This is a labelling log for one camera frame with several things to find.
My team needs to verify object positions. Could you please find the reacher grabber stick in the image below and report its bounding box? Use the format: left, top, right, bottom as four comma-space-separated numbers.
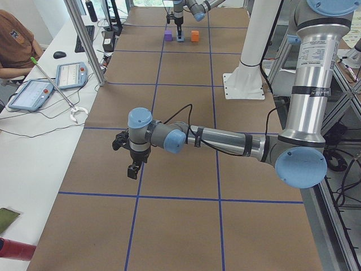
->
30, 56, 88, 124

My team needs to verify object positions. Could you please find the white camera pedestal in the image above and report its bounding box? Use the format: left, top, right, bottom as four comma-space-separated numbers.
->
223, 0, 281, 100

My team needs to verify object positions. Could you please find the seated person brown shirt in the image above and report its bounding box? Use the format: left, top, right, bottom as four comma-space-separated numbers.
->
1, 10, 43, 79

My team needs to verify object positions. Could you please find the black computer mouse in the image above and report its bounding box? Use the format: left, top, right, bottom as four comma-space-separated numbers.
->
53, 51, 67, 59

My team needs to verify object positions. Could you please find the purple foam block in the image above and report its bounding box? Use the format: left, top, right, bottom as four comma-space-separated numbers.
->
164, 30, 173, 41

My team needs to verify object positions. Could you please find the aluminium frame post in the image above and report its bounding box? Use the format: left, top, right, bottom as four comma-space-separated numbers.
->
64, 0, 105, 86

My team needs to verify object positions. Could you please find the orange foam block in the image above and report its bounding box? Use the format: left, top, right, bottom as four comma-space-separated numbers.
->
191, 30, 200, 42

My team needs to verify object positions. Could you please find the black keyboard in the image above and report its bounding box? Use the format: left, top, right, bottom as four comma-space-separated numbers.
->
74, 25, 95, 53

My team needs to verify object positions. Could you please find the teach pendant tablet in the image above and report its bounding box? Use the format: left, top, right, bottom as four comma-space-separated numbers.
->
8, 80, 54, 112
55, 62, 87, 90

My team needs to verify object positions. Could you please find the light blue foam block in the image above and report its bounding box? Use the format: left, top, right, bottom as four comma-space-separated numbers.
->
176, 32, 184, 42

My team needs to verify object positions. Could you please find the red cylinder bottle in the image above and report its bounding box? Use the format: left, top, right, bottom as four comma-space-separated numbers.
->
1, 238, 37, 261

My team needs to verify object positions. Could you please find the green bean bag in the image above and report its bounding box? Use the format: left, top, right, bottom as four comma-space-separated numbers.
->
0, 208, 20, 233

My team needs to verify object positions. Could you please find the front teach pendant tablet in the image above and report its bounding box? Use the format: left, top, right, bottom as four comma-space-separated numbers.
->
8, 80, 54, 112

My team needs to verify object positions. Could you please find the rear teach pendant tablet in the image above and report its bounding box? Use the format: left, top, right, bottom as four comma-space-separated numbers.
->
55, 62, 87, 90

